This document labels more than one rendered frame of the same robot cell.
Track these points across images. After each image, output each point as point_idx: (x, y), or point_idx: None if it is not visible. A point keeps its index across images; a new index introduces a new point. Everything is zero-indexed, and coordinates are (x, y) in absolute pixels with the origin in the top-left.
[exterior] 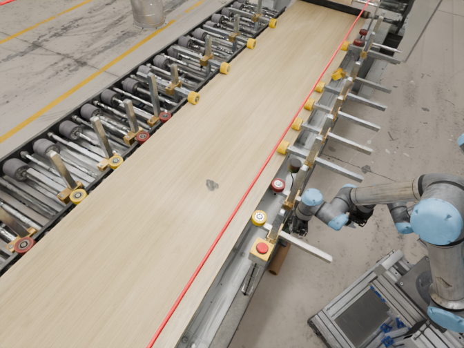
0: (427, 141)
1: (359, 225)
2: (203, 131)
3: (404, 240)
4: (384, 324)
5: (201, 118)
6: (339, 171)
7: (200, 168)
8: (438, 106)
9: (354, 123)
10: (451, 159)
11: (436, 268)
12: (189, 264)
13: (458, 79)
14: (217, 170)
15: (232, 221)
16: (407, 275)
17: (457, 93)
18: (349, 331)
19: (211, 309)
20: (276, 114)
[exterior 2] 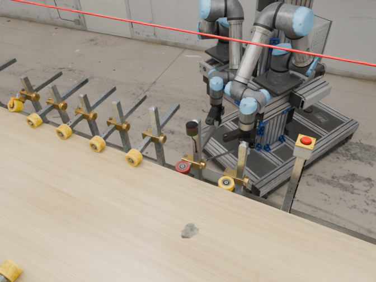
0: (73, 94)
1: (222, 114)
2: (89, 251)
3: (175, 131)
4: (255, 147)
5: (59, 258)
6: (169, 117)
7: (161, 247)
8: (32, 78)
9: (102, 102)
10: (97, 86)
11: (305, 46)
12: (297, 243)
13: (0, 57)
14: (164, 226)
15: (236, 206)
16: (271, 88)
17: (19, 63)
18: (264, 169)
19: None
20: (70, 165)
